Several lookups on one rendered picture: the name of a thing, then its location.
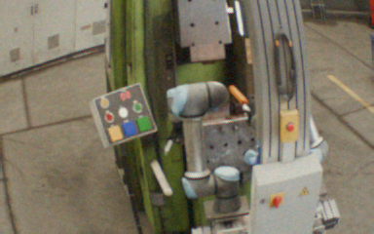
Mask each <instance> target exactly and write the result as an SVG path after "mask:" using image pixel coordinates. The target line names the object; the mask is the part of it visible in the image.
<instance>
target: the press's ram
mask: <svg viewBox="0 0 374 234"><path fill-rule="evenodd" d="M171 5H172V14H173V32H174V39H175V41H176V42H177V43H178V44H179V46H180V48H185V47H192V43H193V44H194V45H195V46H200V45H214V44H218V41H219V42H220V43H223V44H227V43H232V39H231V37H230V23H229V22H228V12H231V13H233V11H232V8H230V7H226V0H172V2H171Z"/></svg>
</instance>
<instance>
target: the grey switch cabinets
mask: <svg viewBox="0 0 374 234"><path fill-rule="evenodd" d="M104 3H106V0H0V82H2V81H4V80H7V79H10V78H13V77H16V76H19V75H21V74H24V73H27V72H30V71H33V70H37V69H40V68H44V67H47V66H49V65H51V64H55V63H59V62H63V61H66V60H68V59H74V58H78V57H80V56H83V55H87V54H91V53H94V52H97V51H101V50H106V46H104V40H105V39H104V38H105V37H106V32H105V31H106V26H105V25H106V8H105V9H104Z"/></svg>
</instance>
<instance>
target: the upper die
mask: <svg viewBox="0 0 374 234"><path fill-rule="evenodd" d="M177 45H178V46H179V44H178V43H177ZM179 49H181V50H182V52H183V53H184V54H185V56H186V57H188V59H189V60H190V61H199V60H206V59H212V60H214V59H225V56H224V44H223V43H220V42H219V41H218V44H214V45H200V46H195V45H194V44H193V43H192V47H185V48H180V46H179Z"/></svg>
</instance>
